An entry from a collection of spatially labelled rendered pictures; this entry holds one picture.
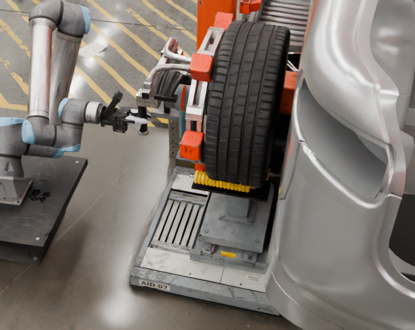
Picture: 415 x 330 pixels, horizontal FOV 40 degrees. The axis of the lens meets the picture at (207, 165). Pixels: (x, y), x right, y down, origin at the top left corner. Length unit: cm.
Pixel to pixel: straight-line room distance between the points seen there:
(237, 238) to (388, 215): 150
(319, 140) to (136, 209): 194
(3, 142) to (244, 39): 122
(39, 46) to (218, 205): 111
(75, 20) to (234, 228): 118
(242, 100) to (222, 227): 84
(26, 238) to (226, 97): 112
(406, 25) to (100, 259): 176
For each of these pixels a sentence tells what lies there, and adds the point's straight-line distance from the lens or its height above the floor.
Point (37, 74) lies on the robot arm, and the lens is 243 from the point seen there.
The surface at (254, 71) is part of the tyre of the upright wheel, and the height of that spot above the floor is 112.
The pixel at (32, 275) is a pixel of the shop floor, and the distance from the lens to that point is 285.
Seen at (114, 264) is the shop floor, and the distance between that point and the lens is 282.
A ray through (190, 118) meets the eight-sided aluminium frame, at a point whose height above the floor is 94.
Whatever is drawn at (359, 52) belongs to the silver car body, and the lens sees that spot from 117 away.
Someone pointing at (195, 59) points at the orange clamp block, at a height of 115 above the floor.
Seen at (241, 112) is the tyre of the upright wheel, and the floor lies 101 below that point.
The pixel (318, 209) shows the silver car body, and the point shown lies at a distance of 126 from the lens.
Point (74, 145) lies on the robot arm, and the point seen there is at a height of 72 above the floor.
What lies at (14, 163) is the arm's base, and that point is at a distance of 272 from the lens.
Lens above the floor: 219
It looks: 41 degrees down
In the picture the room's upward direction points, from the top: 3 degrees clockwise
